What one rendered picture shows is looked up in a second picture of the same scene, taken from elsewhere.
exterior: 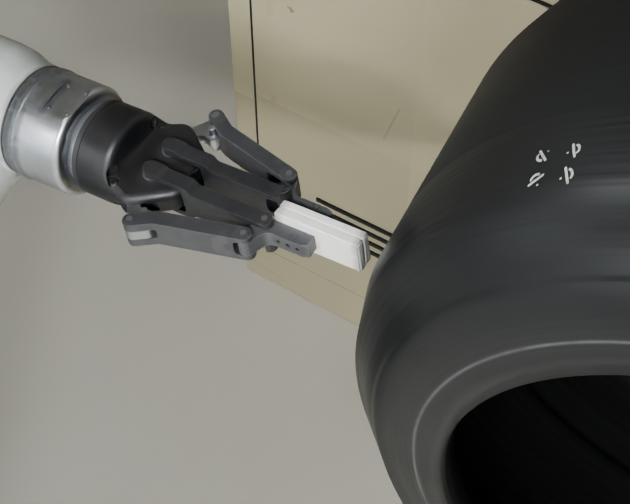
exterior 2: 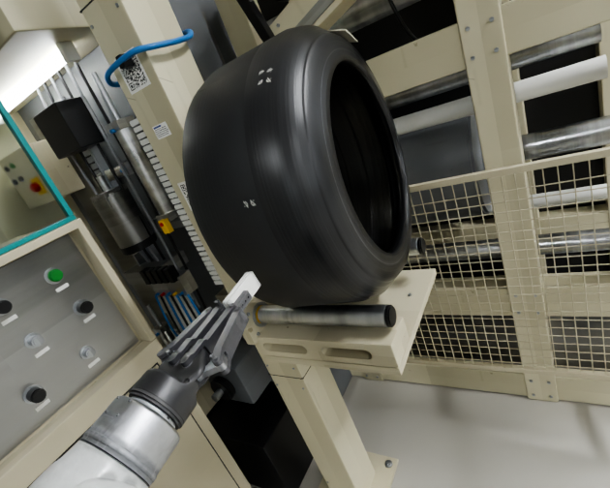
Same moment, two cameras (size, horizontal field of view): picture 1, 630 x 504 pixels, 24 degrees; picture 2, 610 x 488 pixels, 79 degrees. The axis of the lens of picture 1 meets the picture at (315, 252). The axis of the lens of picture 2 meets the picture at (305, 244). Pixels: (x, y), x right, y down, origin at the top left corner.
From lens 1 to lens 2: 0.90 m
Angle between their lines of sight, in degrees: 69
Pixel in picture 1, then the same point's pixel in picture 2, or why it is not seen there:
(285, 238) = (242, 298)
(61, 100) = (115, 410)
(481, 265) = (293, 100)
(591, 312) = (314, 73)
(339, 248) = (251, 283)
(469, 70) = not seen: hidden behind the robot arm
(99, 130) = (150, 381)
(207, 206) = (216, 333)
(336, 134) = not seen: outside the picture
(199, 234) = (232, 326)
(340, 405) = not seen: outside the picture
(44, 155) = (151, 422)
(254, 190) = (212, 318)
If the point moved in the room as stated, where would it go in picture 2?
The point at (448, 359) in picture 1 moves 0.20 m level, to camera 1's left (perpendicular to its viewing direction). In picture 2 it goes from (320, 139) to (335, 161)
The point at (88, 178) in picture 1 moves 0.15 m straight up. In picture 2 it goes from (177, 398) to (106, 290)
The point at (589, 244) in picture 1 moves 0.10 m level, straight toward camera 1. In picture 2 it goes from (294, 63) to (355, 36)
